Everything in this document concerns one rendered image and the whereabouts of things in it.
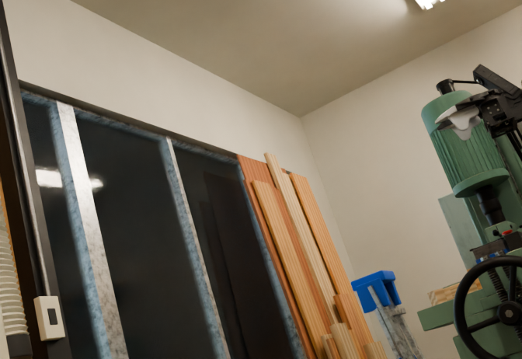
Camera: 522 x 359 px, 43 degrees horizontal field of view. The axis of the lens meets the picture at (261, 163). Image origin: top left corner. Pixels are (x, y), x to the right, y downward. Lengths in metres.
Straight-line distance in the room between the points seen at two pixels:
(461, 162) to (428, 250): 2.55
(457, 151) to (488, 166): 0.11
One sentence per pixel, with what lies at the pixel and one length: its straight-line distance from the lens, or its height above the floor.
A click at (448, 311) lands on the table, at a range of 2.04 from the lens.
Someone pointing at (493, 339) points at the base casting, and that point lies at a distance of 2.01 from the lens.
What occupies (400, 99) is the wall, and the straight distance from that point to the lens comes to 4.86.
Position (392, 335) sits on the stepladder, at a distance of 2.89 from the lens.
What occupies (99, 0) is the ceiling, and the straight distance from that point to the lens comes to 3.25.
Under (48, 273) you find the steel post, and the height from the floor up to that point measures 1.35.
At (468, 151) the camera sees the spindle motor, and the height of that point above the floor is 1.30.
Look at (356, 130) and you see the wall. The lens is 4.92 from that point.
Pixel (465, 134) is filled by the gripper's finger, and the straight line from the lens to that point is 1.53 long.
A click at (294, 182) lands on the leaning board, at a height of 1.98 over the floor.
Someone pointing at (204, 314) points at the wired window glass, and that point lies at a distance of 3.09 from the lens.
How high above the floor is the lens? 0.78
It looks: 19 degrees up
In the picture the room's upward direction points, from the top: 18 degrees counter-clockwise
